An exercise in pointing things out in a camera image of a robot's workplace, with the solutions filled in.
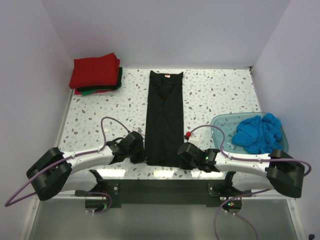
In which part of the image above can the black t shirt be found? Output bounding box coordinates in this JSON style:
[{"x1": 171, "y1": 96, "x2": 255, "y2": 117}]
[{"x1": 144, "y1": 71, "x2": 184, "y2": 168}]

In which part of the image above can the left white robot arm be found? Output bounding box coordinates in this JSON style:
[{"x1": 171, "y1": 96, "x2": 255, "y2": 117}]
[{"x1": 26, "y1": 131, "x2": 145, "y2": 201}]

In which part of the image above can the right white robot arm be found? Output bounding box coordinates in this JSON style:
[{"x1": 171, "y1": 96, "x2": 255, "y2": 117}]
[{"x1": 177, "y1": 142, "x2": 305, "y2": 199}]

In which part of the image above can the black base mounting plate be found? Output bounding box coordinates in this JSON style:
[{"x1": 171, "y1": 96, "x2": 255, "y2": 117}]
[{"x1": 75, "y1": 179, "x2": 241, "y2": 208}]

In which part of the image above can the clear blue plastic basin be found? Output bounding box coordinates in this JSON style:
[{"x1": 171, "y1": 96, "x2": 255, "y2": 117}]
[{"x1": 211, "y1": 112, "x2": 289, "y2": 154}]

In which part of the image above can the dark folded t shirt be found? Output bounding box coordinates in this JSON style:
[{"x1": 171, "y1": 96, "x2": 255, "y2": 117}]
[{"x1": 76, "y1": 66, "x2": 123, "y2": 93}]

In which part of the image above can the blue crumpled t shirt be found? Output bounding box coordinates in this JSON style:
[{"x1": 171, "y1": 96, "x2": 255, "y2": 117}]
[{"x1": 231, "y1": 113, "x2": 283, "y2": 154}]

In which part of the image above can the green folded t shirt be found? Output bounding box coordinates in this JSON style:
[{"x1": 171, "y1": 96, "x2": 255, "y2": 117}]
[{"x1": 81, "y1": 66, "x2": 124, "y2": 96}]

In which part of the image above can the red folded t shirt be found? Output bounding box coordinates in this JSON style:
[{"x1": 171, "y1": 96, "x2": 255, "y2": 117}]
[{"x1": 69, "y1": 53, "x2": 121, "y2": 89}]

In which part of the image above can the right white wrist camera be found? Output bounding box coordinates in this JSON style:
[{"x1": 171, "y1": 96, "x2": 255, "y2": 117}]
[{"x1": 184, "y1": 131, "x2": 199, "y2": 146}]

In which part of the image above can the aluminium rail frame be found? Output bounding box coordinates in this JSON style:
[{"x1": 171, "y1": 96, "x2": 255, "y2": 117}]
[{"x1": 286, "y1": 199, "x2": 300, "y2": 240}]

